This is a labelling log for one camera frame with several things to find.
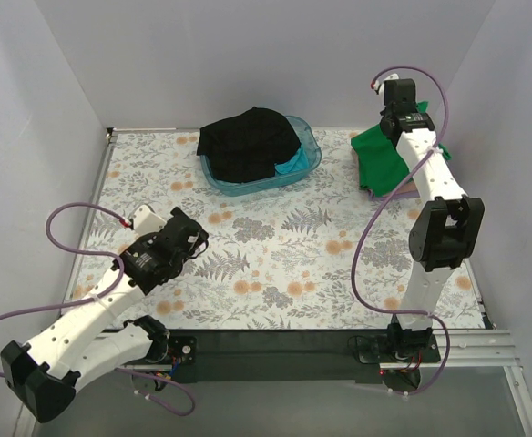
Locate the green t-shirt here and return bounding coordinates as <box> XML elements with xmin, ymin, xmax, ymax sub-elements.
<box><xmin>350</xmin><ymin>100</ymin><xmax>454</xmax><ymax>192</ymax></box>

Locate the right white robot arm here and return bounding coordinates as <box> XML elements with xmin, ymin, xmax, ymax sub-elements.
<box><xmin>378</xmin><ymin>75</ymin><xmax>485</xmax><ymax>362</ymax></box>

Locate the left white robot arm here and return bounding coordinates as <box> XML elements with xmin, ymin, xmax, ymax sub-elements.
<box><xmin>0</xmin><ymin>205</ymin><xmax>209</xmax><ymax>423</ymax></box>

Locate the folded pink t-shirt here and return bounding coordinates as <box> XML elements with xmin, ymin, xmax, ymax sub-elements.
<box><xmin>350</xmin><ymin>145</ymin><xmax>417</xmax><ymax>200</ymax></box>

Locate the folded lavender t-shirt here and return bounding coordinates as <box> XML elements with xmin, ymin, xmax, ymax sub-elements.
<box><xmin>369</xmin><ymin>190</ymin><xmax>419</xmax><ymax>201</ymax></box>

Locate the blue plastic basket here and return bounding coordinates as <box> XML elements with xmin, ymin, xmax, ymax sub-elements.
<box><xmin>199</xmin><ymin>116</ymin><xmax>322</xmax><ymax>197</ymax></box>

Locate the light blue t-shirt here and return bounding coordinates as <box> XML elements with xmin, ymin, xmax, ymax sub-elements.
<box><xmin>274</xmin><ymin>147</ymin><xmax>309</xmax><ymax>175</ymax></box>

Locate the black t-shirt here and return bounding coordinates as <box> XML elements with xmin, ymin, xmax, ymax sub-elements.
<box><xmin>197</xmin><ymin>107</ymin><xmax>301</xmax><ymax>183</ymax></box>

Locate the floral table mat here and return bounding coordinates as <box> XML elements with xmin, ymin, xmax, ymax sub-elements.
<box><xmin>99</xmin><ymin>129</ymin><xmax>421</xmax><ymax>329</ymax></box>

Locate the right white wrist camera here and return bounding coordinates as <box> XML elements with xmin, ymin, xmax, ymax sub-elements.
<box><xmin>370</xmin><ymin>73</ymin><xmax>399</xmax><ymax>97</ymax></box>

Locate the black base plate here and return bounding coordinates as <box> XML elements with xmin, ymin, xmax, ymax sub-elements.
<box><xmin>131</xmin><ymin>330</ymin><xmax>441</xmax><ymax>384</ymax></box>

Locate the aluminium frame rail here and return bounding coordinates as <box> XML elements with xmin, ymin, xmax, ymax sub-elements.
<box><xmin>445</xmin><ymin>330</ymin><xmax>521</xmax><ymax>368</ymax></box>

